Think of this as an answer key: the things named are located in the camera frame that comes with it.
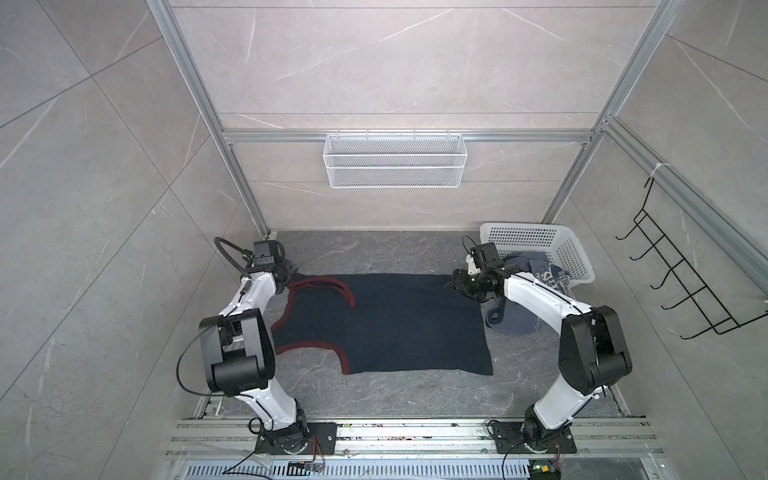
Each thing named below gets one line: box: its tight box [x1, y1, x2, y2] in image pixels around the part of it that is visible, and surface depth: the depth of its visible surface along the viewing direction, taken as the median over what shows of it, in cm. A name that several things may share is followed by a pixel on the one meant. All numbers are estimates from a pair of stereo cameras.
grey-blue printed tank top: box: [503, 252, 571, 294], surface depth 92 cm
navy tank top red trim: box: [272, 274, 493, 376], surface depth 94 cm
